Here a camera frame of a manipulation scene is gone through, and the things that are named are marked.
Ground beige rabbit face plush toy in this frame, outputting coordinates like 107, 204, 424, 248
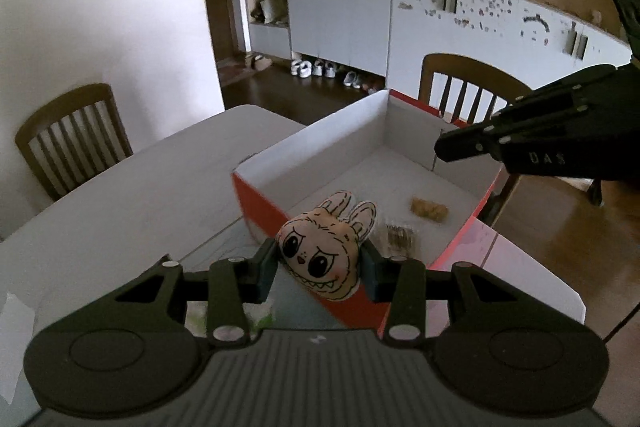
275, 188, 378, 303

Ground dark door mat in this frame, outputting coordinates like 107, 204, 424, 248
216, 57, 262, 88

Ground red and white cardboard box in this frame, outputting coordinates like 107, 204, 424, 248
231, 88, 587, 340

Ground white two-door cabinet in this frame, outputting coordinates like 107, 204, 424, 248
286, 0, 394, 78

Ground wooden slatted chair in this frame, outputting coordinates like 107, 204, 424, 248
418, 53, 533, 228
14, 83, 135, 202

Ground long white stickered cabinet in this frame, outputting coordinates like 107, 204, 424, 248
389, 0, 635, 108

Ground clear packet of brown pieces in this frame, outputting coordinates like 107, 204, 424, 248
384, 219, 417, 253

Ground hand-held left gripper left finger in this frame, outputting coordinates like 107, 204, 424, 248
116, 238, 279, 348

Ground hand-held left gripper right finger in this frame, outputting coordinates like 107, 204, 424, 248
361, 244, 523, 343

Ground light cloth bag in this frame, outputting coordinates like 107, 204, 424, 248
260, 0, 290, 26

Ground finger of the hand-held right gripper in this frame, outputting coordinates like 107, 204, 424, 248
434, 106, 596, 164
492, 65, 618, 124

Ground pair of beige slippers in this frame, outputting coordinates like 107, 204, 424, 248
244, 53, 274, 72

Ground thin black cable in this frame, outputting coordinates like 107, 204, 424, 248
602, 304, 632, 344

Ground row of shoes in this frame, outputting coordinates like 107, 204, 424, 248
291, 59, 387, 96

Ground white paper tape piece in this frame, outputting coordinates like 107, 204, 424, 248
0, 294, 37, 403

